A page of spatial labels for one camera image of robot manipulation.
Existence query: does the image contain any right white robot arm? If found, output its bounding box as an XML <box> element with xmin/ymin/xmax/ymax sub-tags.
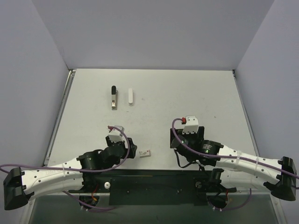
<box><xmin>170</xmin><ymin>126</ymin><xmax>299</xmax><ymax>201</ymax></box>

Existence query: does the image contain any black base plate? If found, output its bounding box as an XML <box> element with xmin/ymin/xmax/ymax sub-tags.
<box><xmin>39</xmin><ymin>167</ymin><xmax>257</xmax><ymax>207</ymax></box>

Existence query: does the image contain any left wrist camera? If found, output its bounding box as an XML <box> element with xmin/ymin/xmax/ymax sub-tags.
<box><xmin>108</xmin><ymin>126</ymin><xmax>123</xmax><ymax>143</ymax></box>

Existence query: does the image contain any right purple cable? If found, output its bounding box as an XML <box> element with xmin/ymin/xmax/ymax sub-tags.
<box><xmin>171</xmin><ymin>118</ymin><xmax>299</xmax><ymax>212</ymax></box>

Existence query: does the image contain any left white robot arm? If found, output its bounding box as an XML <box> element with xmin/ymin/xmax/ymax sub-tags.
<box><xmin>3</xmin><ymin>137</ymin><xmax>137</xmax><ymax>210</ymax></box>

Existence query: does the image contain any printed staple box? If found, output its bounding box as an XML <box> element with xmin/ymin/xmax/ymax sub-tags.
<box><xmin>139</xmin><ymin>150</ymin><xmax>151</xmax><ymax>158</ymax></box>

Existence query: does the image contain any white staple box sleeve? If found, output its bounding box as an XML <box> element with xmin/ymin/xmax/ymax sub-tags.
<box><xmin>128</xmin><ymin>88</ymin><xmax>134</xmax><ymax>106</ymax></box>

